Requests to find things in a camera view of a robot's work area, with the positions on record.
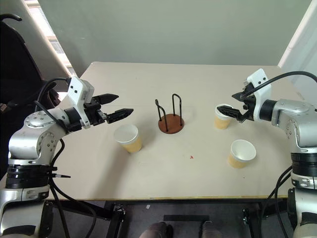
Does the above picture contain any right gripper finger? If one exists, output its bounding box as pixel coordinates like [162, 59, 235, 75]
[216, 105, 246, 123]
[231, 90, 251, 101]

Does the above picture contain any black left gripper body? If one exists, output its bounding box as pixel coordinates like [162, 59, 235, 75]
[83, 96, 109, 126]

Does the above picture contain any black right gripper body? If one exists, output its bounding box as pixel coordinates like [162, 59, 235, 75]
[240, 95, 257, 122]

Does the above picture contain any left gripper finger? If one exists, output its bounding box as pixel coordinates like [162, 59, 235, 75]
[98, 93, 119, 105]
[106, 108, 135, 124]

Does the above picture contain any yellow paper cup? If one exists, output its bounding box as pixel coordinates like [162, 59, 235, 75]
[213, 103, 235, 130]
[227, 139, 257, 170]
[113, 123, 144, 154]

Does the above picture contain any window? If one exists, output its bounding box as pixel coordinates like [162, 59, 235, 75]
[26, 0, 77, 75]

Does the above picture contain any black chair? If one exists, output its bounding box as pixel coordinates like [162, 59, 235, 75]
[0, 13, 63, 179]

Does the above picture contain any dark rounded shape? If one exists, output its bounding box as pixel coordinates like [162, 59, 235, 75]
[140, 221, 174, 238]

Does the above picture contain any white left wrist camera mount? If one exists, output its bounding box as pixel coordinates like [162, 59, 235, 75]
[66, 76, 96, 129]

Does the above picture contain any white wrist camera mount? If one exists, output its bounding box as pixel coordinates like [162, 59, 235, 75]
[66, 76, 96, 129]
[246, 68, 273, 122]

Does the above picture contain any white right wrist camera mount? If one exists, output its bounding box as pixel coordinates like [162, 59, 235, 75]
[246, 68, 273, 122]

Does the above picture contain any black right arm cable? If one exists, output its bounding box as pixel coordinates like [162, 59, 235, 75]
[244, 71, 317, 238]

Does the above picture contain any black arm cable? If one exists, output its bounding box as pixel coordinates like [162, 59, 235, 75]
[244, 71, 317, 238]
[33, 78, 98, 238]

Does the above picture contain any wooden base metal wire holder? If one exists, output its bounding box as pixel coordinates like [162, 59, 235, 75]
[155, 93, 186, 135]

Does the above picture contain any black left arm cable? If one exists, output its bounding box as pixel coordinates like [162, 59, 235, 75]
[33, 78, 98, 238]

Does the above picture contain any black metal table frame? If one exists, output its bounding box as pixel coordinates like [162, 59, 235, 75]
[49, 197, 288, 238]

